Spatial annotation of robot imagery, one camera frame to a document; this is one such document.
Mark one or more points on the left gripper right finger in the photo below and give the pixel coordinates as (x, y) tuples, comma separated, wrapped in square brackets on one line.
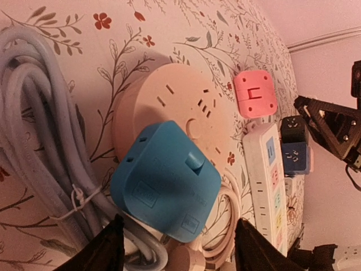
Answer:
[(254, 252)]

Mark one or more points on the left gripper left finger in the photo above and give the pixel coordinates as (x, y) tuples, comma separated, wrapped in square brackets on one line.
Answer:
[(105, 252)]

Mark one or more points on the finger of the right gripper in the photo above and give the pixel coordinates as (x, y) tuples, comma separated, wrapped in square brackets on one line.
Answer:
[(334, 127)]

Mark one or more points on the dark green cube socket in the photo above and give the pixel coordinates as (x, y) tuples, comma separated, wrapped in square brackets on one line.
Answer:
[(293, 129)]

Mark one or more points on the blue cube socket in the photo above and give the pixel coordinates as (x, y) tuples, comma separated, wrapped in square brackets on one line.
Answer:
[(295, 158)]

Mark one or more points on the white power strip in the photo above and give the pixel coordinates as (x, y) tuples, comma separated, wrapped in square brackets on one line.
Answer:
[(264, 163)]

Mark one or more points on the pink case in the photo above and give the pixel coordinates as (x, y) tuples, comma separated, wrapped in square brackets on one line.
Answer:
[(255, 94)]

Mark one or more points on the blue case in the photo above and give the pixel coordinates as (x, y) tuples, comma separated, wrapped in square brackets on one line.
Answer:
[(166, 182)]

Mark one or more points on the pink cube socket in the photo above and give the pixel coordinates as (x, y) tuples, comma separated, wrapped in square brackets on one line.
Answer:
[(310, 159)]

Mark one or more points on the white charger with cable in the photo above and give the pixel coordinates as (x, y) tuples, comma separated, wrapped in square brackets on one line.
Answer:
[(294, 187)]

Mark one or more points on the pink round socket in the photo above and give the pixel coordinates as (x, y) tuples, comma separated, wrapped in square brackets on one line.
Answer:
[(185, 95)]

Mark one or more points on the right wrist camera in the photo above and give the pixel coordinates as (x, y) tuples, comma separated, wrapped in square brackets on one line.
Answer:
[(356, 79)]

